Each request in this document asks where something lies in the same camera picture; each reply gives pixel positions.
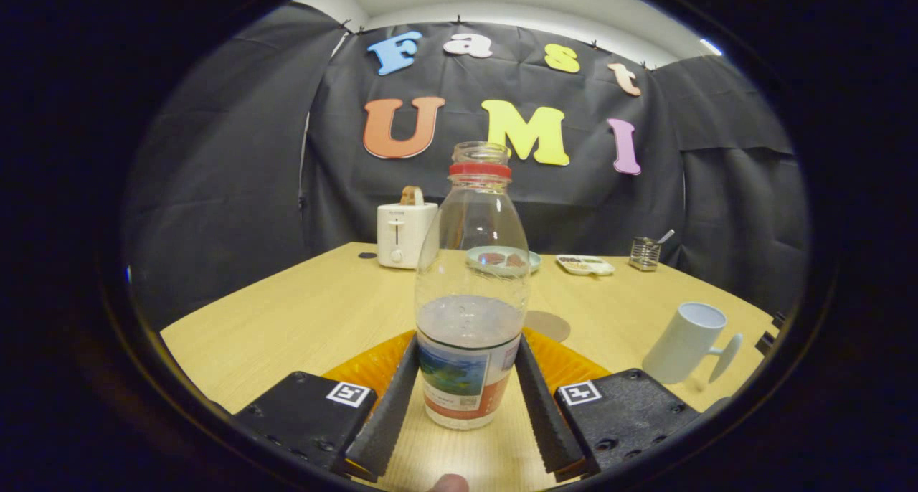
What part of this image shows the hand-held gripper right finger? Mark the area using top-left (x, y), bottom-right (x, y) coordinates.
top-left (515, 327), bottom-right (702, 478)

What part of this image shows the white divided snack dish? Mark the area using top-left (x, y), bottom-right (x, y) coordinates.
top-left (556, 254), bottom-right (616, 277)

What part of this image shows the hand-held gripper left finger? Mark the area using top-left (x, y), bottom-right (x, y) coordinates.
top-left (233, 329), bottom-right (420, 482)

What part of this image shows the clear plastic juice bottle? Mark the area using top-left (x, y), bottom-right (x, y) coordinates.
top-left (415, 141), bottom-right (531, 431)

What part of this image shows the black backdrop cloth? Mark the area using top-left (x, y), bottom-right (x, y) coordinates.
top-left (122, 3), bottom-right (811, 331)

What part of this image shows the white cup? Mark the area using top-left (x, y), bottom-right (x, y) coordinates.
top-left (642, 303), bottom-right (744, 386)

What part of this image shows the brown round coaster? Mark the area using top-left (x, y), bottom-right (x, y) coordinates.
top-left (526, 310), bottom-right (572, 344)

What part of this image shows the wooden table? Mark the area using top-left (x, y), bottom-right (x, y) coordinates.
top-left (159, 241), bottom-right (782, 492)

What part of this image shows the pale green plate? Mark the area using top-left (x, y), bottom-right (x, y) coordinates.
top-left (466, 245), bottom-right (542, 277)

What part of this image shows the black table edge clamp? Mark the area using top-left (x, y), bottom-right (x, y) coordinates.
top-left (754, 311), bottom-right (787, 356)

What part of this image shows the white toaster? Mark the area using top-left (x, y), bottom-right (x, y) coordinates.
top-left (377, 201), bottom-right (440, 270)

